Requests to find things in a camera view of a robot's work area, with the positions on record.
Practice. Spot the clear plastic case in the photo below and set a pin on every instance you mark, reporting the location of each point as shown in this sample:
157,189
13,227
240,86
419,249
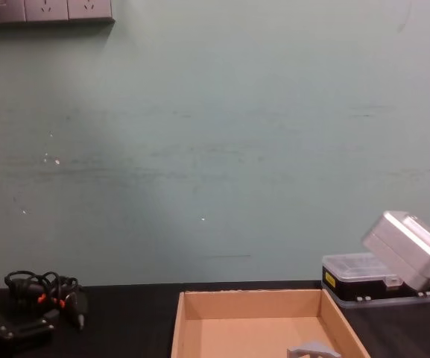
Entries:
348,285

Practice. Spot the black table cloth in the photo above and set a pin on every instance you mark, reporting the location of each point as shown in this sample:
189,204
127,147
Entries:
132,328

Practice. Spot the shallow brown cardboard tray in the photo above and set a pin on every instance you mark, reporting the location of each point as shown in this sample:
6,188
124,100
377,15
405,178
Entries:
237,335

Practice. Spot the grey wall socket panel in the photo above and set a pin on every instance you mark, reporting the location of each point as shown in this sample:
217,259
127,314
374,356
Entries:
47,9

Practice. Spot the small white three-armed plastic piece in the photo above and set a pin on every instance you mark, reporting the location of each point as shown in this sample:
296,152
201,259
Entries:
313,349

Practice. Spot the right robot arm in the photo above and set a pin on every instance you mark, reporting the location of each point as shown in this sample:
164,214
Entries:
404,246

